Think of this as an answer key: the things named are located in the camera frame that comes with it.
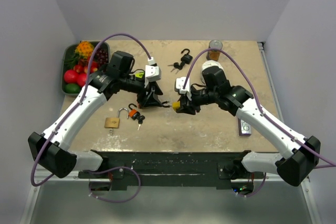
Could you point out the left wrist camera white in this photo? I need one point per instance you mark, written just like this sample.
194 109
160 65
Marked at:
152 71

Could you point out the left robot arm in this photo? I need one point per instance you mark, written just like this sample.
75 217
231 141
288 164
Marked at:
50 148

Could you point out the white toilet paper roll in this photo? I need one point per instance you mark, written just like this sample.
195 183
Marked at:
207 64

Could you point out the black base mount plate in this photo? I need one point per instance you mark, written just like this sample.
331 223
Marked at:
221 170

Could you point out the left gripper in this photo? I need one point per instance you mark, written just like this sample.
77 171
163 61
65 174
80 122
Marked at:
150 100

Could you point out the yellow padlock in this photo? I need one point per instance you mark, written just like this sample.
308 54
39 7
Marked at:
176 105

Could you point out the brass padlock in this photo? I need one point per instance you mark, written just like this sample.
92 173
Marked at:
113 123

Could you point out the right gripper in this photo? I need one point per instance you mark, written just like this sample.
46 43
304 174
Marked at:
188 105

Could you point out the orange padlock with keys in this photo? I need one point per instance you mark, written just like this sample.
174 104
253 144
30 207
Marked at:
135 115

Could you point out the purple toothpaste box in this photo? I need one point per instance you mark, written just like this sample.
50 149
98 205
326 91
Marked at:
244 128

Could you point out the razor box green black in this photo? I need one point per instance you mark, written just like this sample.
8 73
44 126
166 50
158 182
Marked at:
140 75

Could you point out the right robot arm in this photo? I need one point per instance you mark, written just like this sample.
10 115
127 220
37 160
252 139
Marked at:
296 154

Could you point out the tin can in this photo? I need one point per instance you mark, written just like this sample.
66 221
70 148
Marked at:
214 47

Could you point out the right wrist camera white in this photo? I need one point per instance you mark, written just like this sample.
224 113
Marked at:
182 86

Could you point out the fruit tray dark green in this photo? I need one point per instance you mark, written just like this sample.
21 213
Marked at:
78 60

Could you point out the black padlock with keys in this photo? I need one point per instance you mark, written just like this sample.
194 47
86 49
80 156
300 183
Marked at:
186 59

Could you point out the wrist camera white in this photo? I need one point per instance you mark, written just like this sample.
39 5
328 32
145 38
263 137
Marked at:
182 86
152 71

